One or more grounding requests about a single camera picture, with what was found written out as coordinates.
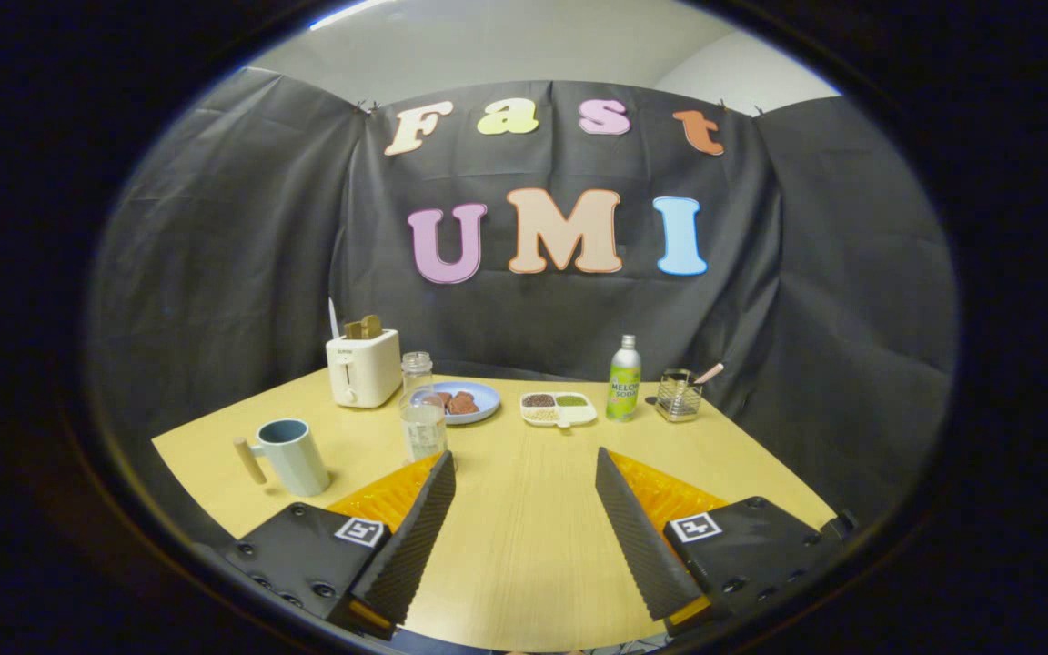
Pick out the black backdrop cloth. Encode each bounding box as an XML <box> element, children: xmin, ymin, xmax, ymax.
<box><xmin>87</xmin><ymin>68</ymin><xmax>960</xmax><ymax>558</ymax></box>

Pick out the clear glass bottle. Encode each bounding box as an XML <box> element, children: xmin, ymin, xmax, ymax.
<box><xmin>398</xmin><ymin>351</ymin><xmax>448</xmax><ymax>465</ymax></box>

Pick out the white toaster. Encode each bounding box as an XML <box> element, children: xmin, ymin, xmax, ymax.
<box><xmin>326</xmin><ymin>328</ymin><xmax>403</xmax><ymax>408</ymax></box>

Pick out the wire mesh holder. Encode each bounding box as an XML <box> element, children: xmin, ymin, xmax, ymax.
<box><xmin>656</xmin><ymin>368</ymin><xmax>703</xmax><ymax>423</ymax></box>

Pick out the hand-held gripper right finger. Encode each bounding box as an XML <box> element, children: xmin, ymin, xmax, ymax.
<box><xmin>595</xmin><ymin>447</ymin><xmax>858</xmax><ymax>638</ymax></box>

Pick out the wooden table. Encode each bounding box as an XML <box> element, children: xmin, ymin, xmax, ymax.
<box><xmin>151</xmin><ymin>367</ymin><xmax>840</xmax><ymax>653</ymax></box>

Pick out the green label metal bottle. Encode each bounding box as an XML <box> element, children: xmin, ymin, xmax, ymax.
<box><xmin>605</xmin><ymin>334</ymin><xmax>642</xmax><ymax>423</ymax></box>

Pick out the blue plate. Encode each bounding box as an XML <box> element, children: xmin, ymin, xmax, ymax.
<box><xmin>433</xmin><ymin>381</ymin><xmax>501</xmax><ymax>426</ymax></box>

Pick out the pale blue cup wooden handle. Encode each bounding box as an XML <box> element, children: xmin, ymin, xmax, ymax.
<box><xmin>233</xmin><ymin>418</ymin><xmax>332</xmax><ymax>498</ymax></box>

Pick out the white divided dish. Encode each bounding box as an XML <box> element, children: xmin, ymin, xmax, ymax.
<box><xmin>520</xmin><ymin>392</ymin><xmax>598</xmax><ymax>428</ymax></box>

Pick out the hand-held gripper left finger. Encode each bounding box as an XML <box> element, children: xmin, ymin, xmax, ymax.
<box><xmin>219</xmin><ymin>450</ymin><xmax>458</xmax><ymax>640</ymax></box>

